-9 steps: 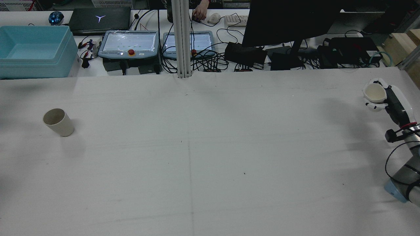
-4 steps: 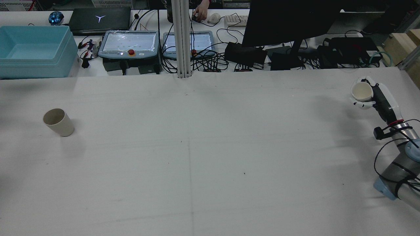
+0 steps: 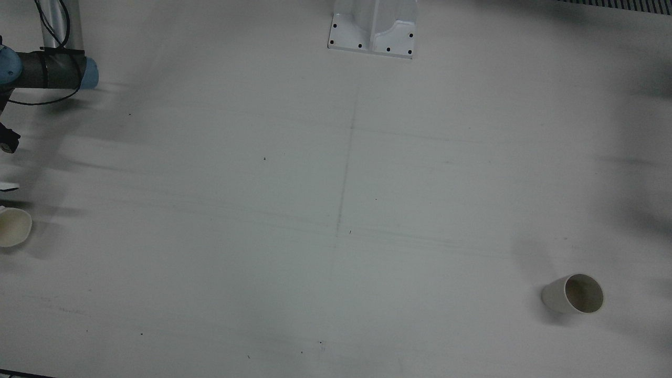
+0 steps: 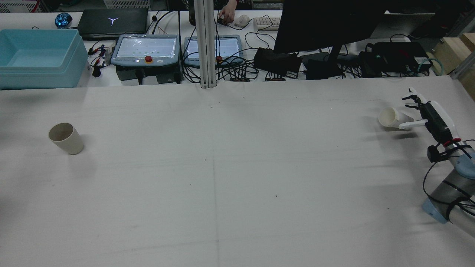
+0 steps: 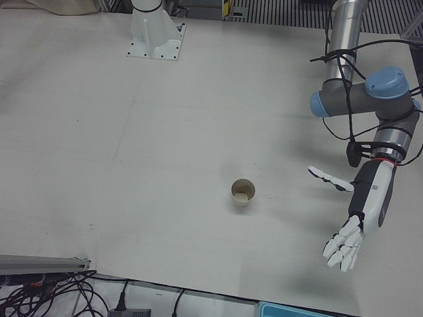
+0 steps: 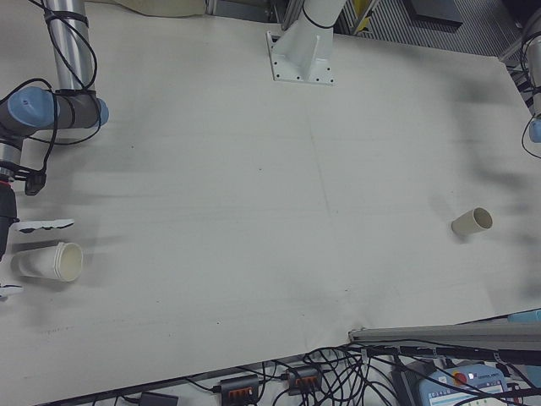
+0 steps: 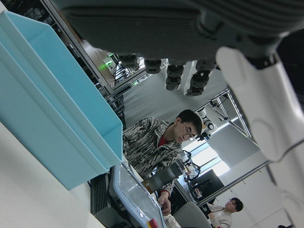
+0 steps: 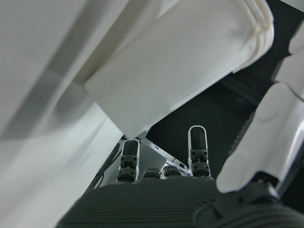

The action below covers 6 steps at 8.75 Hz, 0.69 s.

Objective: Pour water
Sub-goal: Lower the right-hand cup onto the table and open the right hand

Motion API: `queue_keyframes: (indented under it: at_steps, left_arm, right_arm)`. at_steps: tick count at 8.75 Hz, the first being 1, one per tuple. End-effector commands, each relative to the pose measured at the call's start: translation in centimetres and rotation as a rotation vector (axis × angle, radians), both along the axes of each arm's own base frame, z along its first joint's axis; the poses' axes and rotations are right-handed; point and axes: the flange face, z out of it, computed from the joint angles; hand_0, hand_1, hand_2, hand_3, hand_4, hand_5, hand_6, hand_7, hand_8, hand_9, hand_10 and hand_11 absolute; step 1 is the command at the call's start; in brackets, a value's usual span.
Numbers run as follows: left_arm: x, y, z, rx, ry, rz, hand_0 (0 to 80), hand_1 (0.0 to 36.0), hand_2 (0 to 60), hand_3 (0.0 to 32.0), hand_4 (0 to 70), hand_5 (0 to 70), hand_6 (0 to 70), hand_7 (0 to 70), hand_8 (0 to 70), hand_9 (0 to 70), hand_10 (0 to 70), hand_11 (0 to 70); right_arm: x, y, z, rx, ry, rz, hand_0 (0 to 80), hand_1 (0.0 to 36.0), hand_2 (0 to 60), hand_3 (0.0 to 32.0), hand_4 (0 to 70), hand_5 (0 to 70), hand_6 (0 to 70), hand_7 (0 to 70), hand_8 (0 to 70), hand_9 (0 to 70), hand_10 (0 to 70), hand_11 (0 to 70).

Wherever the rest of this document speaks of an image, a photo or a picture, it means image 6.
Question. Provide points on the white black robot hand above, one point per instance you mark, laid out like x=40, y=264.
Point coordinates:
x=8, y=207

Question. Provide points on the white paper cup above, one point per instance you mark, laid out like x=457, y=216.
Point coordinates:
x=42, y=262

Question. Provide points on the beige cup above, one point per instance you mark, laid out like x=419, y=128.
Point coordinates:
x=467, y=223

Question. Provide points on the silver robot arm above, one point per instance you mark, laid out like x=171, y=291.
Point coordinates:
x=534, y=76
x=69, y=51

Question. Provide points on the black power adapter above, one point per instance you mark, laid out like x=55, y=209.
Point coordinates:
x=158, y=399

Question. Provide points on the black hub orange ports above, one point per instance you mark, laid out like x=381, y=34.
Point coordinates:
x=303, y=378
x=240, y=385

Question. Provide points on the grey pendant holder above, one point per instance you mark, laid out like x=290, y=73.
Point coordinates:
x=406, y=387

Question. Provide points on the grey ribbed panel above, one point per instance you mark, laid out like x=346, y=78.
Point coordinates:
x=422, y=36

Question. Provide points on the dark grey box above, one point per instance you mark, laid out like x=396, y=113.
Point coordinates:
x=435, y=9

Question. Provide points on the blue grey teach pendant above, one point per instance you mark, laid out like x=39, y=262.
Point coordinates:
x=465, y=387

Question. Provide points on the light blue storage box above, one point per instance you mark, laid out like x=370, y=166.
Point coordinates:
x=528, y=317

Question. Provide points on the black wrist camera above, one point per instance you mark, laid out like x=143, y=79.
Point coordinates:
x=34, y=184

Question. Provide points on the aluminium base frame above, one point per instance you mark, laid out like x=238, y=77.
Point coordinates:
x=253, y=10

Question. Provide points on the white mounting pedestal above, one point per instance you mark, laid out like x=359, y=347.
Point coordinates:
x=302, y=55

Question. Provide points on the yellow black hazard bracket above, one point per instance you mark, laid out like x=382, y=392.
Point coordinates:
x=362, y=14

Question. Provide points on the aluminium profile cell frame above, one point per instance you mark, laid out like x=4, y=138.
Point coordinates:
x=444, y=333

